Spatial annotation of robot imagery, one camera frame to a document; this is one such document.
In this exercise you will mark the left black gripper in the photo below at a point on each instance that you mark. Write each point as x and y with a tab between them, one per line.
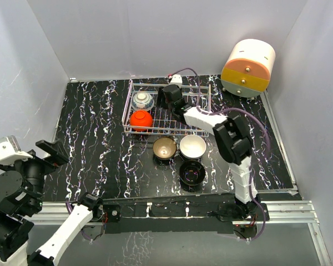
56	151

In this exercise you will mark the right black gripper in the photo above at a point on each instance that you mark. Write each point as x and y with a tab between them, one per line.
161	100

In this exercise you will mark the blue floral white bowl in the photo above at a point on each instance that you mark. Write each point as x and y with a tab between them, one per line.
142	101

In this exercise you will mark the orange bowl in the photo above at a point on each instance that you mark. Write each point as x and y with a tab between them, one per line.
140	120

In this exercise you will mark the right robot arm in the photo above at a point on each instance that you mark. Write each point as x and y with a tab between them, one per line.
234	145

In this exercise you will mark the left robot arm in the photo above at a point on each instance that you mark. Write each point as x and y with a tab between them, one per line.
21	191

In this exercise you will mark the brown bowl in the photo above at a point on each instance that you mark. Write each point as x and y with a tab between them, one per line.
164	148

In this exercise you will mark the black glossy bowl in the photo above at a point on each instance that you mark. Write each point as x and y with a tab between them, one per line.
192	173

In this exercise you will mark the pastel round drawer cabinet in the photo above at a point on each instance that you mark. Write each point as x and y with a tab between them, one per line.
247	71

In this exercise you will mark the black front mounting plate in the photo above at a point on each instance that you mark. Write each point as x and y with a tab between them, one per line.
220	221

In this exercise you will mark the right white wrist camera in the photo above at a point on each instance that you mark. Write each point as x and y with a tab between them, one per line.
176	79

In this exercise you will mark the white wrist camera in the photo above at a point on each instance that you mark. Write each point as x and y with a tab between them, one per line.
10	151
176	79

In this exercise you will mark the white wire dish rack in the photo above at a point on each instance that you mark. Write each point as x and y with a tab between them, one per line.
163	123

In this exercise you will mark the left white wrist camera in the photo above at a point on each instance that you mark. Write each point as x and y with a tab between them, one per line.
10	151

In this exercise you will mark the aluminium frame rail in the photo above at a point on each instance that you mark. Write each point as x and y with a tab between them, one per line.
280	212

